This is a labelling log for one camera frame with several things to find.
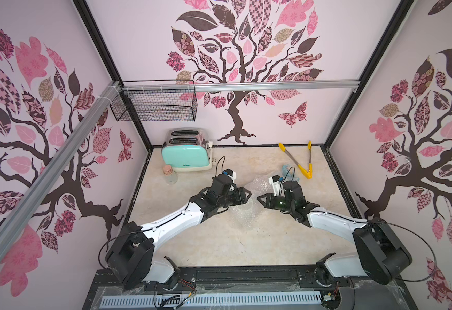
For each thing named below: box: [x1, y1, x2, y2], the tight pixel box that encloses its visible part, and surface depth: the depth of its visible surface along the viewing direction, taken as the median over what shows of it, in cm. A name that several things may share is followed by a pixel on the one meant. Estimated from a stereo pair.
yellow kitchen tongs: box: [278, 140, 314, 180], surface depth 109 cm
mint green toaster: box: [160, 127, 213, 173], surface depth 103 cm
